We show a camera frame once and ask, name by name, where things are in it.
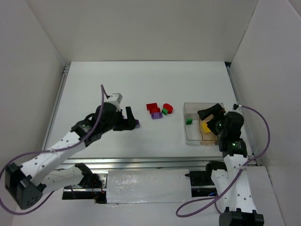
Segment aluminium table edge rail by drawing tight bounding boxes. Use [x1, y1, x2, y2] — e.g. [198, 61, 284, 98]
[56, 157, 222, 171]

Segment left arm base joint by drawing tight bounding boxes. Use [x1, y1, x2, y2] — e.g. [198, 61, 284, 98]
[41, 163, 103, 194]

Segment small curved green brick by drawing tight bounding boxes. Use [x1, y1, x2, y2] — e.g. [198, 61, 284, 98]
[185, 118, 193, 125]

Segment curved yellow lego brick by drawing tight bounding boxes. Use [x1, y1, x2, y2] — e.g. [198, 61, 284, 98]
[199, 122, 211, 133]

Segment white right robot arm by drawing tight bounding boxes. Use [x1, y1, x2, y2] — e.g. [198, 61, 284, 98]
[197, 104, 264, 226]

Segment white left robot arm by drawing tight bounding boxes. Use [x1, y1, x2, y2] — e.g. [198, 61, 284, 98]
[5, 102, 138, 210]

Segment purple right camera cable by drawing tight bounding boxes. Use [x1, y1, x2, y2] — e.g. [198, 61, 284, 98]
[176, 105, 271, 218]

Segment clear plastic bin rear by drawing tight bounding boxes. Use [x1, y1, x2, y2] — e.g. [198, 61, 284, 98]
[182, 102, 216, 120]

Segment small purple lego plate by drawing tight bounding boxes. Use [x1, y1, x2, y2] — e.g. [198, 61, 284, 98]
[151, 112, 162, 120]

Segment clear plastic bin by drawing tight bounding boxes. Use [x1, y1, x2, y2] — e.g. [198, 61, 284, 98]
[199, 115, 219, 145]
[182, 102, 216, 120]
[183, 118, 201, 146]

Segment red rounded lego brick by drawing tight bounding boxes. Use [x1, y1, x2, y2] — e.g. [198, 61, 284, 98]
[163, 103, 173, 114]

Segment green square lego brick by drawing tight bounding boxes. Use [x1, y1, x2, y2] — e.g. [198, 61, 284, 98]
[162, 108, 168, 115]

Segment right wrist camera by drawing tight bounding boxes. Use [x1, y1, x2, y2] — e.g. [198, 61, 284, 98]
[232, 104, 242, 111]

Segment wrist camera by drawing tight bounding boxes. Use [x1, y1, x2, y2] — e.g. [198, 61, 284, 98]
[232, 104, 242, 111]
[106, 93, 123, 111]

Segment clear plastic bin front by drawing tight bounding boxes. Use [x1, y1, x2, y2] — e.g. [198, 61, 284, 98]
[183, 118, 201, 146]

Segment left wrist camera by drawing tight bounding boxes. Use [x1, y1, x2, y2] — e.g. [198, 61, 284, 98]
[106, 93, 123, 111]

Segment clear plastic bin middle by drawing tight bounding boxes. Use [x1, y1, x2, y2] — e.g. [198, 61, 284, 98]
[199, 115, 219, 145]

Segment left side rail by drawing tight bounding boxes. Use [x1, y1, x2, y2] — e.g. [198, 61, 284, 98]
[42, 65, 71, 150]

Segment right arm base joint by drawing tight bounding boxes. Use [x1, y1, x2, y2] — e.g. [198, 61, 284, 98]
[185, 161, 227, 186]

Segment red lego brick far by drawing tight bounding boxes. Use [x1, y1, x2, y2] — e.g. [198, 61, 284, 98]
[146, 103, 158, 111]

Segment red lego brick near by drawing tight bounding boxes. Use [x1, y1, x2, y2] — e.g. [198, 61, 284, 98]
[150, 107, 161, 114]

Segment curved purple lego brick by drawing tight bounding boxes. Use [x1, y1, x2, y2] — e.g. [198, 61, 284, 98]
[135, 120, 140, 128]

